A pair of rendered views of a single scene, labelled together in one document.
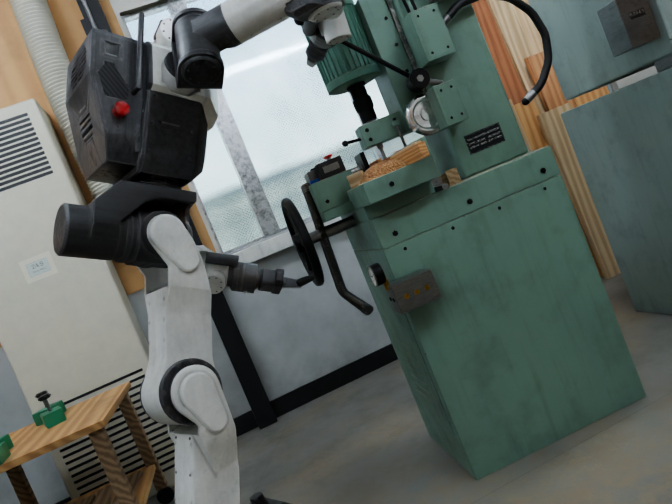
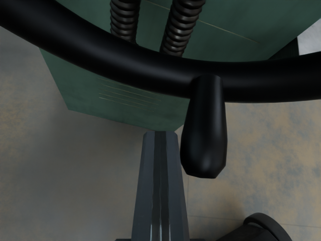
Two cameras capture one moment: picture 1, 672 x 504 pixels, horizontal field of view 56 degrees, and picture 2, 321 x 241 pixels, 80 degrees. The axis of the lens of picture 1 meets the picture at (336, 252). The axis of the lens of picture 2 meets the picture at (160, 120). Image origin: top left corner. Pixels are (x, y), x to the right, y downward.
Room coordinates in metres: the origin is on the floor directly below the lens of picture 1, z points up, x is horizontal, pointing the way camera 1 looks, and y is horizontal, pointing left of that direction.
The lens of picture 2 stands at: (1.93, 0.16, 0.80)
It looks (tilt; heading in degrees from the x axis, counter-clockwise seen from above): 66 degrees down; 250
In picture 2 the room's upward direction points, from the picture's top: 41 degrees clockwise
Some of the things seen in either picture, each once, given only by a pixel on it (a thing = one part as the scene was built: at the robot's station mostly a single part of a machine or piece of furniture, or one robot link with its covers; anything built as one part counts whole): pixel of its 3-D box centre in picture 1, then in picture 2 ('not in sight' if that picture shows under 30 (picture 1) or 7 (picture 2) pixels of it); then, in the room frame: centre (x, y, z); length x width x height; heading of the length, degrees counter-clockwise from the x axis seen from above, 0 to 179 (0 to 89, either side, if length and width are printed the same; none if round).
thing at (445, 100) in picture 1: (446, 105); not in sight; (1.86, -0.46, 1.02); 0.09 x 0.07 x 0.12; 8
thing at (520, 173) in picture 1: (443, 202); not in sight; (2.01, -0.37, 0.76); 0.57 x 0.45 x 0.09; 98
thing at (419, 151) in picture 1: (394, 164); not in sight; (1.92, -0.26, 0.92); 0.59 x 0.02 x 0.04; 8
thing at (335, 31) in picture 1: (326, 23); not in sight; (1.63, -0.20, 1.30); 0.11 x 0.11 x 0.11; 8
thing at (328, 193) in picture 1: (332, 192); not in sight; (1.97, -0.06, 0.91); 0.15 x 0.14 x 0.09; 8
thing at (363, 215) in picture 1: (383, 204); not in sight; (1.98, -0.19, 0.82); 0.40 x 0.21 x 0.04; 8
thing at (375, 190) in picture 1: (362, 195); not in sight; (1.98, -0.14, 0.87); 0.61 x 0.30 x 0.06; 8
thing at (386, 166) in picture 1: (381, 169); not in sight; (1.74, -0.20, 0.92); 0.14 x 0.09 x 0.04; 98
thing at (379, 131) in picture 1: (381, 133); not in sight; (1.99, -0.27, 1.03); 0.14 x 0.07 x 0.09; 98
